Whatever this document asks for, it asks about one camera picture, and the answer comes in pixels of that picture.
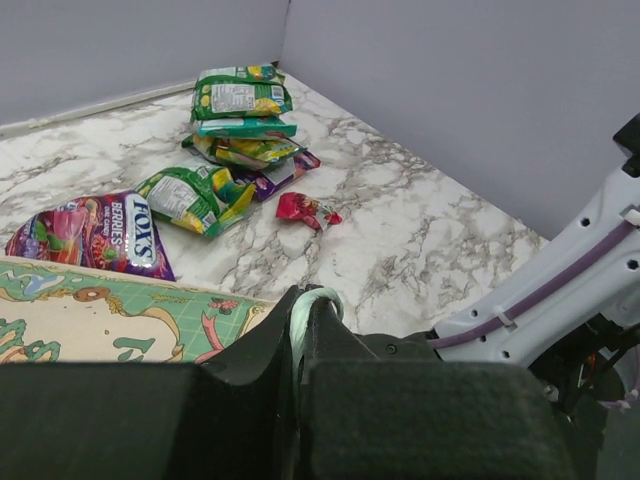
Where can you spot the purple snack packet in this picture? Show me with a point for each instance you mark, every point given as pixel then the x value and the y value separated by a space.
pixel 271 180

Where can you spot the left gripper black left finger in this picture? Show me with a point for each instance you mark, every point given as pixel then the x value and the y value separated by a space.
pixel 230 417

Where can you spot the small red candy packet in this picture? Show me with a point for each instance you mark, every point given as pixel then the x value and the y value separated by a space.
pixel 299 207

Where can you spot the purple berries candy packet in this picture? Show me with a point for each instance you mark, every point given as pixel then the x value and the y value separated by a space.
pixel 113 232

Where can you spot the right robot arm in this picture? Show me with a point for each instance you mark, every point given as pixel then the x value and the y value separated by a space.
pixel 570 315

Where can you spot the green paper bag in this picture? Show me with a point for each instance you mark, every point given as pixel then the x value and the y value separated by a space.
pixel 53 312

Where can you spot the teal snack packet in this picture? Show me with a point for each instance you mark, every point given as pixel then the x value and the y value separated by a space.
pixel 261 128

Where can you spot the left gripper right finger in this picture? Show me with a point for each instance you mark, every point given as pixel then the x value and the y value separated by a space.
pixel 364 416

